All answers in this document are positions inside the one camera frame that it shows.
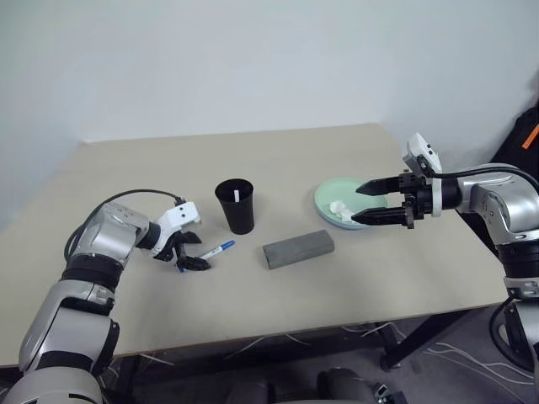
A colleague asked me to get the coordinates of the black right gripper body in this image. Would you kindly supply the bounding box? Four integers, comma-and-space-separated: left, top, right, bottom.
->
398, 169, 435, 231

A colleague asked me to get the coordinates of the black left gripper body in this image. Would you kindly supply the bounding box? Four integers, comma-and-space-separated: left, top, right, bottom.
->
152, 228, 189, 268

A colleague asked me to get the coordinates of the grey glasses case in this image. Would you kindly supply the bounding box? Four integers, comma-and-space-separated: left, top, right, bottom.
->
262, 229, 336, 271

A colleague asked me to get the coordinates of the white marker blue cap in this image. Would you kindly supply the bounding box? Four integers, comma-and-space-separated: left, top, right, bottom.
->
176, 239, 237, 274

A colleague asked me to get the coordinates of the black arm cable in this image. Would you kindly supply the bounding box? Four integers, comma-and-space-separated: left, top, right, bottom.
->
62, 189, 187, 261
429, 165, 539, 191

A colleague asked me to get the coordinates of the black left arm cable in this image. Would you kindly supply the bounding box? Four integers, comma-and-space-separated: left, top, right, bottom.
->
62, 189, 187, 261

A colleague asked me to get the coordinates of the small black device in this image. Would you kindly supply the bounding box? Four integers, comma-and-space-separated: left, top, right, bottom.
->
373, 383, 406, 404

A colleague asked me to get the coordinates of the white tissue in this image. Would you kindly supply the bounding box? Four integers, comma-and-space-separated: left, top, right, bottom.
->
328, 199, 355, 222

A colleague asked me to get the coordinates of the blue round plate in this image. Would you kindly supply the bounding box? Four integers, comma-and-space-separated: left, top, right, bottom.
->
314, 200, 391, 232

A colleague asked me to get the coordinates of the black plastic cup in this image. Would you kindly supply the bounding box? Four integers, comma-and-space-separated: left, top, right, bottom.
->
214, 178, 257, 236

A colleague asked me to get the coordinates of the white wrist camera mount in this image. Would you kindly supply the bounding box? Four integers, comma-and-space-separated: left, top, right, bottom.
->
402, 132, 444, 219
152, 201, 203, 254

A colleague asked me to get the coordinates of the white floor cable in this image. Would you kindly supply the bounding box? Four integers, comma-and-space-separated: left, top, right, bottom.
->
226, 322, 406, 359
137, 352, 177, 368
420, 339, 532, 393

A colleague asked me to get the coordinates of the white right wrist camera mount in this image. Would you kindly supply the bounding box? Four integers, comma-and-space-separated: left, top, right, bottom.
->
402, 132, 444, 219

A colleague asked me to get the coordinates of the black table leg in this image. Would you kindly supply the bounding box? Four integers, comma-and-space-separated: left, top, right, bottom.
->
380, 308, 478, 372

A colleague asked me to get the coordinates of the black bag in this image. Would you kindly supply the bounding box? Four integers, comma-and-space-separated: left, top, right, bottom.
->
489, 106, 539, 178

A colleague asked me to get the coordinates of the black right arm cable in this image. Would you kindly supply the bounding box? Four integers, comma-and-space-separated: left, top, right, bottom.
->
429, 165, 539, 191

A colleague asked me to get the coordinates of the orange bag strap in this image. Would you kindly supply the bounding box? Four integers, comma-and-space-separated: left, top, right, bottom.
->
520, 122, 539, 150

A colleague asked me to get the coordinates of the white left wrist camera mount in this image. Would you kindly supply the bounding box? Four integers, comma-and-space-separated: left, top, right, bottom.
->
152, 201, 203, 254

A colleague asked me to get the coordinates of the green round plate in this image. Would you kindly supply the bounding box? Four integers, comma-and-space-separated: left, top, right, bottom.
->
313, 177, 391, 229

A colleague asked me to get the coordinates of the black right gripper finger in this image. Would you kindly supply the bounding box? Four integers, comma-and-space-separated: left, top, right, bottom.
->
355, 176, 403, 196
350, 206, 409, 227

